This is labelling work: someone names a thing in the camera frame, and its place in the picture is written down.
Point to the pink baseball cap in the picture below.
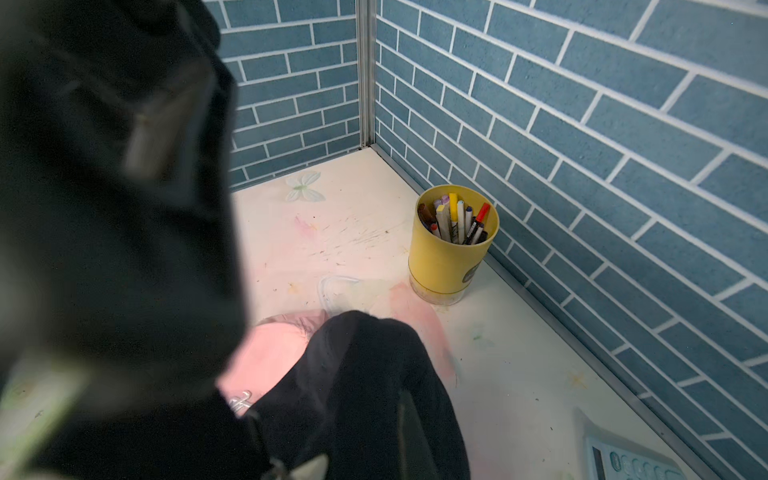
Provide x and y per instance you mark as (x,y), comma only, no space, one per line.
(268,351)

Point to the red cap black marker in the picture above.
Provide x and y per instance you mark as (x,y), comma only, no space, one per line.
(477,226)

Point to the yellow pen cup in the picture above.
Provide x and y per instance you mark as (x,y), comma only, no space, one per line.
(440,271)

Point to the yellow highlighter pen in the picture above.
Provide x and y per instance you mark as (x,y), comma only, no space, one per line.
(453,213)

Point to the light blue calculator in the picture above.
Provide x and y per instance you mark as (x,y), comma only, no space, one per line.
(610,456)

